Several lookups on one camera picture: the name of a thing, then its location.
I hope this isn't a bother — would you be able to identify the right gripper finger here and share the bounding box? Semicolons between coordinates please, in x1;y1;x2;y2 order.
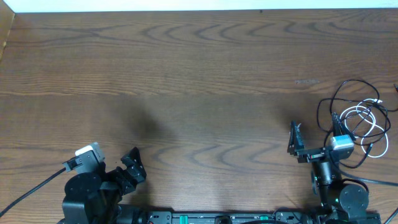
287;121;305;156
331;112;356;141

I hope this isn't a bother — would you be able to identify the white usb cable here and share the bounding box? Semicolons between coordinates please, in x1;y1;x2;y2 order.
338;98;389;159

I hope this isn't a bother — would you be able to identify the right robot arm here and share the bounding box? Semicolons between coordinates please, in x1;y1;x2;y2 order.
287;113;369;223

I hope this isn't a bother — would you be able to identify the right camera black cable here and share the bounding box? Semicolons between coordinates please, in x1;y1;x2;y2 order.
331;161;398;224

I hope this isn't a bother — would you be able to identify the camera black cable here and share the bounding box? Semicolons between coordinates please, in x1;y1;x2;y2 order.
331;161;398;224
0;167;67;218

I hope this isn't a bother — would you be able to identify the left camera black cable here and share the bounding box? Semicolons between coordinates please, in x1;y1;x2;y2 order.
0;167;67;218

